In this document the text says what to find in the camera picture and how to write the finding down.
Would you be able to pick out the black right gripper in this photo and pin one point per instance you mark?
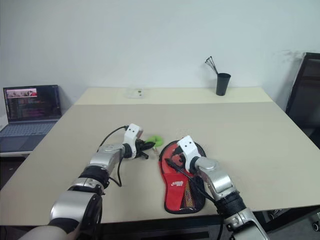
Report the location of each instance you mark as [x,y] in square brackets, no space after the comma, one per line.
[180,155]

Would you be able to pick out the open grey laptop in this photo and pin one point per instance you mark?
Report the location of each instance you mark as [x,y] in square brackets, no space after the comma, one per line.
[32,105]

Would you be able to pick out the thin black stick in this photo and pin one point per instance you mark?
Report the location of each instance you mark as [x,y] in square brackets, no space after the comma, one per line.
[211,67]
[215,65]

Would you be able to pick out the black and red paddle case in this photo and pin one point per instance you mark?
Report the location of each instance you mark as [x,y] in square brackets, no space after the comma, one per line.
[175,185]

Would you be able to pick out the small white flat box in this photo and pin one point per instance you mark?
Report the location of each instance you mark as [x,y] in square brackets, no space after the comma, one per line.
[135,93]

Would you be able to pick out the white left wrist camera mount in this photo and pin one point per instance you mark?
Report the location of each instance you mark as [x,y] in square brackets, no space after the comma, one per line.
[131,132]

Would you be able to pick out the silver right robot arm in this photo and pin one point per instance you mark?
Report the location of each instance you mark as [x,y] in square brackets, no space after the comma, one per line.
[217,180]

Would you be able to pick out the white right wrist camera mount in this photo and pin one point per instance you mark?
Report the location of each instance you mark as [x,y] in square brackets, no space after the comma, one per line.
[188,150]

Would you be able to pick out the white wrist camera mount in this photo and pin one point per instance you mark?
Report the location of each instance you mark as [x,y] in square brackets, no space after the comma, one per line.
[188,150]
[131,132]

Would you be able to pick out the black table frame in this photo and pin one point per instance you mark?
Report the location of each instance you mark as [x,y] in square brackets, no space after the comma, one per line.
[155,228]

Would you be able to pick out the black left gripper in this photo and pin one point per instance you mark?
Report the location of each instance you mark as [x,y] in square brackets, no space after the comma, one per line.
[140,148]

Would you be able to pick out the black plastic cup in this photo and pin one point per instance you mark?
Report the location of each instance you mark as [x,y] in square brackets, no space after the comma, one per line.
[223,83]

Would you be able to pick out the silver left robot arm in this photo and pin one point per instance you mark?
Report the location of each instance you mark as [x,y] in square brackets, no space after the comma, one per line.
[105,157]

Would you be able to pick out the black framed panel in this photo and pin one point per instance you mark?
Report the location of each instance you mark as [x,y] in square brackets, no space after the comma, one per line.
[305,100]

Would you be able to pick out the black caster wheel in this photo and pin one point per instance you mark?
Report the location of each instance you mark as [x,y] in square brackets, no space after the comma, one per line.
[315,222]

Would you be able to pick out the beige rounded shape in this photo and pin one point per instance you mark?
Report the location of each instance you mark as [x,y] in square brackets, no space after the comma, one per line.
[42,233]

